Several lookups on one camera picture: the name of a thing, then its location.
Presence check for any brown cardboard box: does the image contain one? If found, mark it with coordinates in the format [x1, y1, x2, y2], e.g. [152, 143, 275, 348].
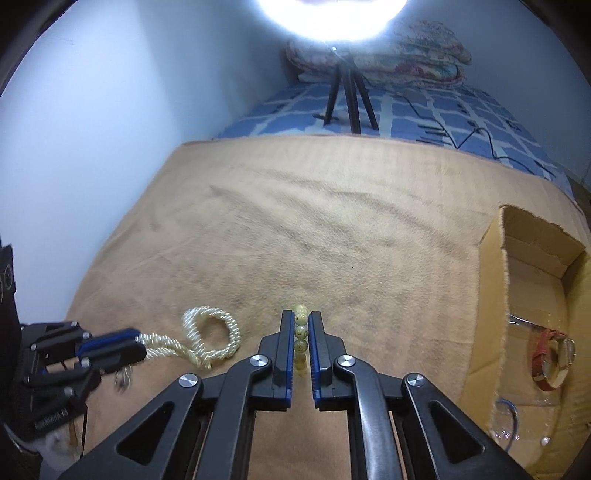
[460, 205, 590, 479]

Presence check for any white ring light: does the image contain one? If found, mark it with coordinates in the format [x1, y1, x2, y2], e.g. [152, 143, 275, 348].
[257, 0, 408, 43]

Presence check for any black tripod stand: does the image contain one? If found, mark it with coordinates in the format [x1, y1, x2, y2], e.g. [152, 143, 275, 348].
[321, 46, 380, 134]

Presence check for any white pearl necklace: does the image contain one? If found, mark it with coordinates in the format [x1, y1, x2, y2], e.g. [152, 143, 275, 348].
[112, 306, 243, 393]

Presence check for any yellow bead bracelet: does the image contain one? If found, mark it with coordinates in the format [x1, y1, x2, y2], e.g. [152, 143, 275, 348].
[292, 303, 311, 375]

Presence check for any blue bangle ring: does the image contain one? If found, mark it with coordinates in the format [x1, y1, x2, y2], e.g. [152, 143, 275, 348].
[491, 398, 522, 451]

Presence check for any red strap wristwatch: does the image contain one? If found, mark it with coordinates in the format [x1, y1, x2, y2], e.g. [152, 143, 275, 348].
[531, 329, 576, 392]

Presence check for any folded floral quilt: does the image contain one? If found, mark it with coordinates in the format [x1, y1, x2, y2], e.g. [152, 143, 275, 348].
[286, 19, 472, 88]

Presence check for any silver chain in box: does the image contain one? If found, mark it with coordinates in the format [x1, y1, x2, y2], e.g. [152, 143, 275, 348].
[507, 312, 555, 331]

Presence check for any blue patterned bed sheet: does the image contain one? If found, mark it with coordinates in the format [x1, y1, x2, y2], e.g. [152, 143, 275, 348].
[217, 83, 573, 196]

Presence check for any white gloved hand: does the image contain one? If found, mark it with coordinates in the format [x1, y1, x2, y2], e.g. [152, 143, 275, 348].
[31, 419, 83, 473]

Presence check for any black cable on bed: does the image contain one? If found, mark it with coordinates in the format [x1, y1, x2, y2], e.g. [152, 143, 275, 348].
[392, 91, 555, 179]

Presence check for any tan fleece blanket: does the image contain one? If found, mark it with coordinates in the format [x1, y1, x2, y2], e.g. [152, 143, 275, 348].
[68, 136, 590, 479]

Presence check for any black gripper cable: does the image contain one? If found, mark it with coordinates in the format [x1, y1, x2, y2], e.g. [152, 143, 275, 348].
[80, 400, 90, 458]

